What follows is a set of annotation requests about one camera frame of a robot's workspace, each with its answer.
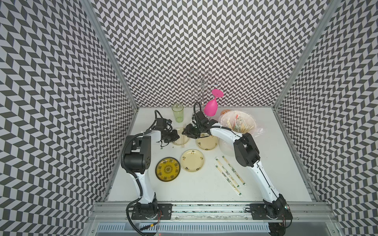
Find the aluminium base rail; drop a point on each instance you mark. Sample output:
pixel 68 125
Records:
pixel 215 219

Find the pink plastic goblet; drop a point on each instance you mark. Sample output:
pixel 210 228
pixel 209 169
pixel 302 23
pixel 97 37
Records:
pixel 212 106

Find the metal cup rack stand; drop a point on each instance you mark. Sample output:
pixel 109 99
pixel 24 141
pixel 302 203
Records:
pixel 204 81

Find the cream plate back left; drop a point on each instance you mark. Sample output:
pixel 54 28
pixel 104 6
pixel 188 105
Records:
pixel 178 142

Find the cream plate near chopsticks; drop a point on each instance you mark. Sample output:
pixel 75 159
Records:
pixel 192 160

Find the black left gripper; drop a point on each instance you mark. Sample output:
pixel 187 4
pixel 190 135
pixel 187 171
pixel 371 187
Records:
pixel 175 136

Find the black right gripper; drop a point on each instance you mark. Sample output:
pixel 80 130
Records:
pixel 189 128

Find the orange patterned white bowl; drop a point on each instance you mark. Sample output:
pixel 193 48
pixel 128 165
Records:
pixel 224 112

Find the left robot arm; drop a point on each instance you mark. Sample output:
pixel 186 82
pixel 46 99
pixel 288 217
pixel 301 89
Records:
pixel 135 160

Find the cream plate back right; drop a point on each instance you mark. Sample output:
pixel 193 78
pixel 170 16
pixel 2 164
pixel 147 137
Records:
pixel 207 142

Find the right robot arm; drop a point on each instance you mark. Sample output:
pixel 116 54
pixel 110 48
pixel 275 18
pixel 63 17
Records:
pixel 247 155

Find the yellow dark patterned plate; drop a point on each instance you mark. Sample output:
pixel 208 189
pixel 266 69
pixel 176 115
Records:
pixel 168 169

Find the green translucent cup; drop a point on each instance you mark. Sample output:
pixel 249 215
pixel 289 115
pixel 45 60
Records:
pixel 178 112

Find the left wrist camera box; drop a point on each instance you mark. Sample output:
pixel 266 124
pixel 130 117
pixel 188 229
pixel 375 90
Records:
pixel 163 124

